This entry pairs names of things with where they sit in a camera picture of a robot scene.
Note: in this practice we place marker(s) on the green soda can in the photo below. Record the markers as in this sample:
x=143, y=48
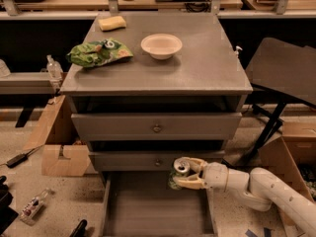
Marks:
x=180, y=169

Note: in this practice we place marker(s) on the small white pump bottle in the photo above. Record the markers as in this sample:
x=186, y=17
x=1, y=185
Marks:
x=238, y=50

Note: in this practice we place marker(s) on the grey bottom drawer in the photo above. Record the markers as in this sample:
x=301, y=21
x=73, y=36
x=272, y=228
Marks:
x=141, y=204

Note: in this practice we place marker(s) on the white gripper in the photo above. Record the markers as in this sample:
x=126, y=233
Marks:
x=215, y=176

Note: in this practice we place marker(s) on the green rice chip bag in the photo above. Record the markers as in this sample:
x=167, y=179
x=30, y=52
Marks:
x=98, y=53

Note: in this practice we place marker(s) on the grey drawer cabinet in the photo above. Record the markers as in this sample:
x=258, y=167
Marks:
x=204, y=77

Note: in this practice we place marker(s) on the clear plastic bottle on floor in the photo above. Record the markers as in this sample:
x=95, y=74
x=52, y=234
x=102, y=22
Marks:
x=34, y=206

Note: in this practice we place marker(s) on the yellow sponge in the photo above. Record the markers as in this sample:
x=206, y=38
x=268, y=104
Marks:
x=112, y=23

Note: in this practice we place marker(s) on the wooden cutout board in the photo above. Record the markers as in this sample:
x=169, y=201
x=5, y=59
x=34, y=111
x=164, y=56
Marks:
x=65, y=160

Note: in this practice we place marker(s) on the grey drawer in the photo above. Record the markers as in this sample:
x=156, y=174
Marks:
x=146, y=160
x=141, y=204
x=102, y=127

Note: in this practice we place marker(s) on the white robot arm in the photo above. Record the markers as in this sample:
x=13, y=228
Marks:
x=258, y=189

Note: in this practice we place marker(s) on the cardboard box right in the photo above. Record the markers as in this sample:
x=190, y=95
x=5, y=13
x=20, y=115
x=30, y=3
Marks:
x=282, y=156

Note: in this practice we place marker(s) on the white paper bowl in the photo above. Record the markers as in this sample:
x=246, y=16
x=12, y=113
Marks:
x=161, y=46

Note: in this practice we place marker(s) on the grey middle drawer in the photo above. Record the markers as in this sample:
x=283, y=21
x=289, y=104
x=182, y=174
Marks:
x=146, y=160

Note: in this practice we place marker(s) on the clear bottle on shelf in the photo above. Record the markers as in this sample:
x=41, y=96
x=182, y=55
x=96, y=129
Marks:
x=54, y=68

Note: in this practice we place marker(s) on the black screwdriver on floor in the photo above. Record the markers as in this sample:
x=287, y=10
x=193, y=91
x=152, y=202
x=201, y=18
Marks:
x=20, y=158

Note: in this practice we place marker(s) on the black folding table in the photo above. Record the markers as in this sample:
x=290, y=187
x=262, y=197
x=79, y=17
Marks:
x=285, y=71

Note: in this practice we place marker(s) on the grey top drawer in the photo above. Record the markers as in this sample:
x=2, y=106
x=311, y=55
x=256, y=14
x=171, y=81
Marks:
x=102, y=127

